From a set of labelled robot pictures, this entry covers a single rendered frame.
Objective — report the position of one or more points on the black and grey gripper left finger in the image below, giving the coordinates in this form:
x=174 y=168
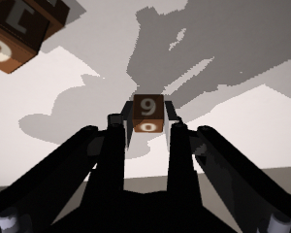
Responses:
x=33 y=202

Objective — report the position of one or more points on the brown wooden cube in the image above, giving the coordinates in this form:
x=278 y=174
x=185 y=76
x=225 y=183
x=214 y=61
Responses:
x=22 y=32
x=148 y=113

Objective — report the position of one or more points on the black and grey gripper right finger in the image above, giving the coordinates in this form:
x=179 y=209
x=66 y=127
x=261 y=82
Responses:
x=256 y=202

